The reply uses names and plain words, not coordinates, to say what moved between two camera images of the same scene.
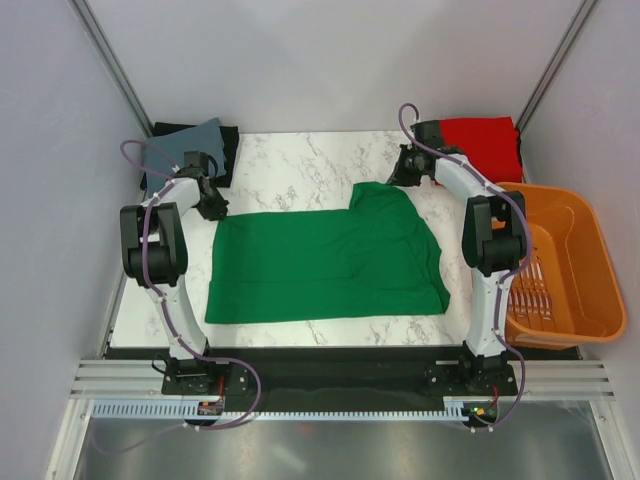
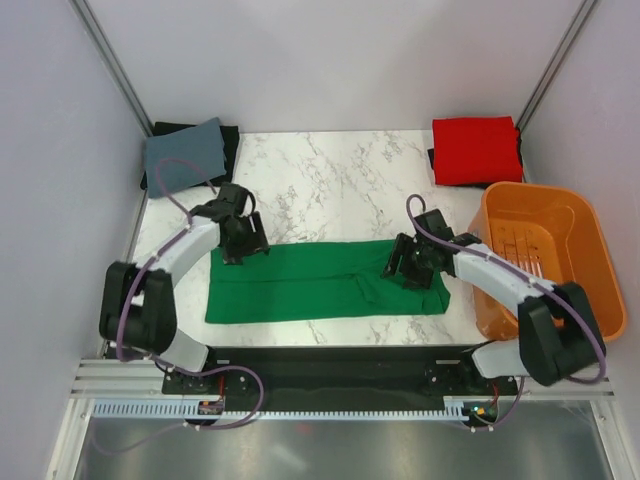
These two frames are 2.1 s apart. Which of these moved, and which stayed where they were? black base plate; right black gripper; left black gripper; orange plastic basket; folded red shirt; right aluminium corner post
Moved: left black gripper; right black gripper
Stayed: folded red shirt; right aluminium corner post; black base plate; orange plastic basket
